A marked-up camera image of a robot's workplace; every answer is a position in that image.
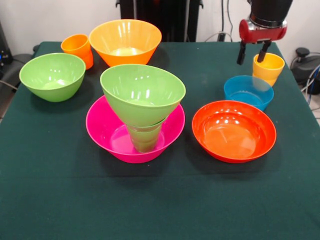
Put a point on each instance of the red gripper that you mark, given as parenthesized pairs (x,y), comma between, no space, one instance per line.
(262,35)

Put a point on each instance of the yellow plastic cup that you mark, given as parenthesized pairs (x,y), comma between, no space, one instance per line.
(268,70)

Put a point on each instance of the large green plastic bowl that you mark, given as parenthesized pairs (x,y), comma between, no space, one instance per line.
(142,85)
(50,75)

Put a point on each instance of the small green plastic bowl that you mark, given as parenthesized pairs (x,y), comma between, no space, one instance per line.
(157,123)

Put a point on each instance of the green plastic cup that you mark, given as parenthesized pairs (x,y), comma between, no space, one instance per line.
(145,140)

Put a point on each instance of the pink plastic bowl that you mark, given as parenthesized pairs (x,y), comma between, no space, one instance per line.
(100,132)

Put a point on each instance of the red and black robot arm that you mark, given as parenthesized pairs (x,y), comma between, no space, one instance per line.
(270,10)

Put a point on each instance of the black computer tower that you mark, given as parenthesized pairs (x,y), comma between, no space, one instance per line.
(5,50)

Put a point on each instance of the blue plastic bowl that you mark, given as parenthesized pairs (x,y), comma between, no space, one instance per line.
(247,98)

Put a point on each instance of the red plastic bowl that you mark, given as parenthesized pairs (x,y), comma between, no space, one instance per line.
(232,135)

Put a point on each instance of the large orange plastic bowl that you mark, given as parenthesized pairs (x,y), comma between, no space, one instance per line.
(125,42)

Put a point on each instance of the dark green table cloth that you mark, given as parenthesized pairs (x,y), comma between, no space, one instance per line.
(160,200)

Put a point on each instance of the orange plastic cup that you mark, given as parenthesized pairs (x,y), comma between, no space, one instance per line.
(75,45)

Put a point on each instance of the dark grey floor case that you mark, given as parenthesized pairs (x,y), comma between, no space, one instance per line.
(15,70)

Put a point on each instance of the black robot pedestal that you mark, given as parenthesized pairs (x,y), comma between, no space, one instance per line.
(160,12)

